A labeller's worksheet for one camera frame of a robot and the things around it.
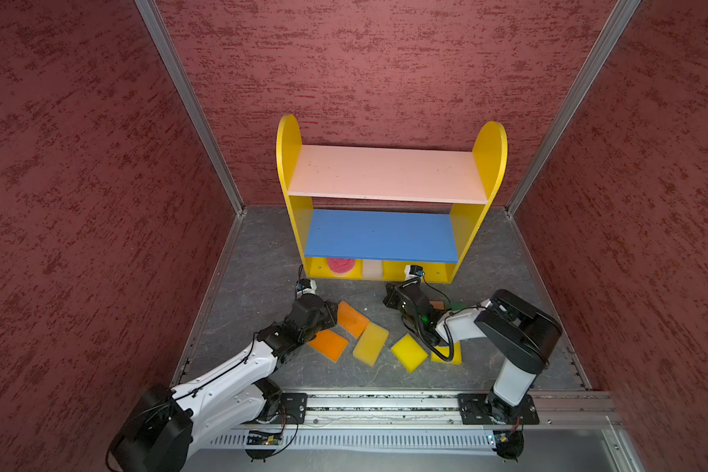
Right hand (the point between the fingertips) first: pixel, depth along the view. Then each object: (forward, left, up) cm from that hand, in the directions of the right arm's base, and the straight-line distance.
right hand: (383, 290), depth 93 cm
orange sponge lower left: (-16, +17, -4) cm, 24 cm away
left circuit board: (-38, +33, -5) cm, 50 cm away
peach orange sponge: (-11, -13, +11) cm, 20 cm away
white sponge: (+7, +3, +1) cm, 8 cm away
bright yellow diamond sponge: (-19, -6, -3) cm, 20 cm away
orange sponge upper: (-9, +11, -3) cm, 14 cm away
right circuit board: (-41, -29, -5) cm, 50 cm away
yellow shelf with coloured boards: (+42, -12, -4) cm, 44 cm away
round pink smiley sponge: (+10, +14, +1) cm, 17 cm away
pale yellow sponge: (-16, +5, -3) cm, 17 cm away
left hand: (-9, +15, +3) cm, 18 cm away
